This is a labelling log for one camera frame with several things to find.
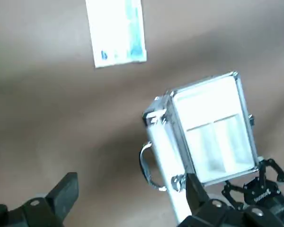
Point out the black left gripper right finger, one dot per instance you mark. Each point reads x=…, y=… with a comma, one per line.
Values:
x=196, y=198

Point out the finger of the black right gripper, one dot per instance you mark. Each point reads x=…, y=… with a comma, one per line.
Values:
x=228, y=190
x=281, y=175

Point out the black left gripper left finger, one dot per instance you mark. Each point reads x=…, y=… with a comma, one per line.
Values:
x=59, y=196

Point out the silver aluminium first-aid case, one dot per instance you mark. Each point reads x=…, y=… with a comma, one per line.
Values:
x=165, y=142

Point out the white partition tray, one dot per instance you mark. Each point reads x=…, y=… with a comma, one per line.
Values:
x=210, y=106

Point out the blue white mask packet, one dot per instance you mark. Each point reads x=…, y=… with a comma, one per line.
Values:
x=113, y=35

